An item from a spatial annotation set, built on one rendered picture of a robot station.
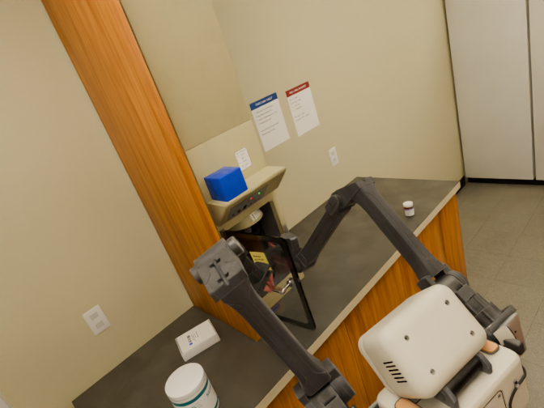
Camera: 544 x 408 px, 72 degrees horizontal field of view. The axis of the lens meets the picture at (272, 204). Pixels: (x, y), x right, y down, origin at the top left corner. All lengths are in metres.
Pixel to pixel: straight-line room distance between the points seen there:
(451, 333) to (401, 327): 0.10
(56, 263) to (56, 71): 0.72
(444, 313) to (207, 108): 0.99
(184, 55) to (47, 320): 1.12
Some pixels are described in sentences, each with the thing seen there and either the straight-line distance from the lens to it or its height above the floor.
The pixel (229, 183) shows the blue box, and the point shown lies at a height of 1.57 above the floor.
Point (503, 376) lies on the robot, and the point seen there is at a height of 1.23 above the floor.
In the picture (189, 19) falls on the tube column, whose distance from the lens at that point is 1.42.
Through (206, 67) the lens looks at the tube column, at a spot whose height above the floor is 1.94.
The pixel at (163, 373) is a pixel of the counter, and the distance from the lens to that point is 1.66.
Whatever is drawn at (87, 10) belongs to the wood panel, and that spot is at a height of 2.20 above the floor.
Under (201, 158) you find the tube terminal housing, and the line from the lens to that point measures 1.36.
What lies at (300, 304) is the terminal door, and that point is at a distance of 1.36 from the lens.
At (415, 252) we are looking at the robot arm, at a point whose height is 1.34.
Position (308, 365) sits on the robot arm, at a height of 1.35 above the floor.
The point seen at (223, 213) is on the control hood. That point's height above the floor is 1.48.
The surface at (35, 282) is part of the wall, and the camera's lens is 1.67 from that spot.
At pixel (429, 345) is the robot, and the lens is 0.82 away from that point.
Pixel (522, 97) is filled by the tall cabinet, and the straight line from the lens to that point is 3.99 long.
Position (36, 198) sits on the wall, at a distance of 1.62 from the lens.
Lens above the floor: 1.95
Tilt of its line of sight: 22 degrees down
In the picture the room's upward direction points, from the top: 19 degrees counter-clockwise
